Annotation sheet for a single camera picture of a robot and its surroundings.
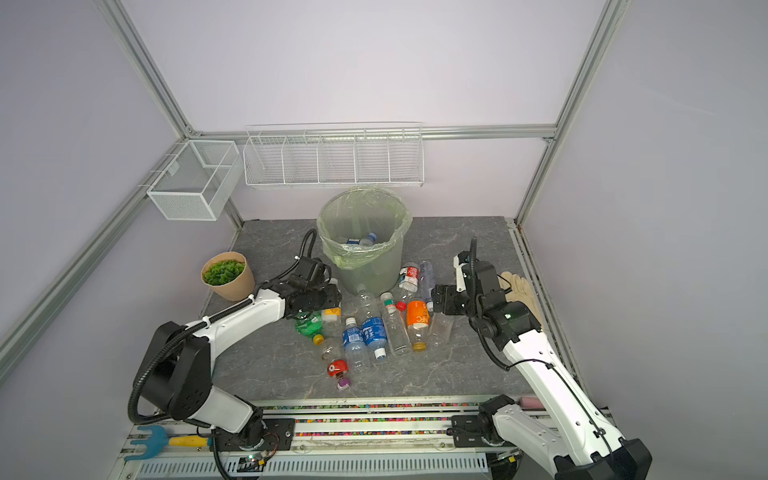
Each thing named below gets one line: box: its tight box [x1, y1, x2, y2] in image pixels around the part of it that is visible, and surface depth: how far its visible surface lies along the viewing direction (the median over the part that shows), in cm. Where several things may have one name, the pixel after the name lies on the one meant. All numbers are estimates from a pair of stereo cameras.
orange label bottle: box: [406, 298, 431, 352], surface depth 91 cm
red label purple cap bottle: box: [327, 359, 351, 390], surface depth 82 cm
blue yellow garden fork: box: [124, 425, 213, 461], surface depth 74 cm
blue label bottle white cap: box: [357, 287, 388, 361], surface depth 88 cm
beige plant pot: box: [200, 251, 255, 301], surface depth 95 cm
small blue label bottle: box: [342, 317, 371, 370], surface depth 86 cm
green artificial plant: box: [204, 260, 245, 286], surface depth 93 cm
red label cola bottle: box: [398, 262, 421, 300], surface depth 101 cm
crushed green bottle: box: [295, 310, 324, 345], surface depth 91 cm
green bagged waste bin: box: [317, 187, 413, 296], surface depth 93 cm
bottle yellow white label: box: [321, 307, 343, 339], surface depth 88 cm
